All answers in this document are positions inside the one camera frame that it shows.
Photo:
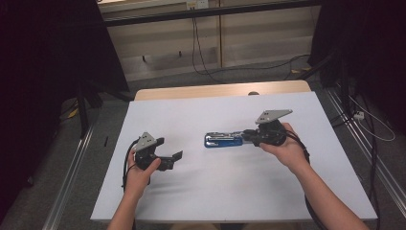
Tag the small black floor object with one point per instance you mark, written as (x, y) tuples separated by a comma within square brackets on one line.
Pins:
[(106, 141)]

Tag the black horizontal bar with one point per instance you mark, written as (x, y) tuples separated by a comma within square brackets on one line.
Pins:
[(207, 12)]

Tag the wooden table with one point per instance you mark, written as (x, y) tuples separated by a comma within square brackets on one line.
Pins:
[(207, 90)]

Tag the black metal stand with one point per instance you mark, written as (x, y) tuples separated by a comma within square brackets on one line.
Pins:
[(83, 111)]

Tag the white wall socket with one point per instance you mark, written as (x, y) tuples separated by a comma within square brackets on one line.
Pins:
[(198, 4)]

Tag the white table sheet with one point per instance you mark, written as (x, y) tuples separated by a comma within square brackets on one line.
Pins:
[(207, 191)]

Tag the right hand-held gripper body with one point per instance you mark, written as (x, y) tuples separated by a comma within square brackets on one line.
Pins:
[(271, 132)]

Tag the beige wooden cabinet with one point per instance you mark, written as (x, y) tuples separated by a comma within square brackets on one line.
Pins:
[(255, 38)]

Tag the blue stapler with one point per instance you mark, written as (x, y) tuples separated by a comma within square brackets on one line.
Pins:
[(223, 142)]

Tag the aluminium floor rail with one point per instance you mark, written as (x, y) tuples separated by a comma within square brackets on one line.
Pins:
[(367, 153), (68, 179)]

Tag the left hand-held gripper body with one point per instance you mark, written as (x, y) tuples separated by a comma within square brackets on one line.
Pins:
[(145, 143)]

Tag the person's left hand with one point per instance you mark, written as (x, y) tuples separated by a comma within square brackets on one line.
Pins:
[(137, 179)]

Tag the person's right hand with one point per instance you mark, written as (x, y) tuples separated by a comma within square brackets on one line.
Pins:
[(292, 153)]

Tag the black curtain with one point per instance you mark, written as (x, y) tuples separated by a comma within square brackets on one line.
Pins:
[(44, 64), (367, 48)]

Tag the white power adapter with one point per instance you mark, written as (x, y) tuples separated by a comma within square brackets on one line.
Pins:
[(359, 115)]

